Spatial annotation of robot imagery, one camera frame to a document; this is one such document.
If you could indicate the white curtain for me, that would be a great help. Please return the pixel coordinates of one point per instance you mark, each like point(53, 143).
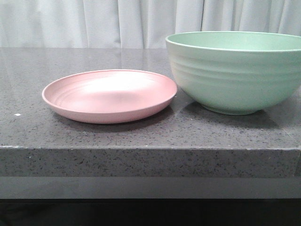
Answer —
point(136, 23)

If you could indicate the green bowl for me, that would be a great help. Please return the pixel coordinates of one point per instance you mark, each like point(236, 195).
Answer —
point(233, 72)

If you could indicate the pink plate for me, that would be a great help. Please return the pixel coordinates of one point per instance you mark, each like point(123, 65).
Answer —
point(110, 96)

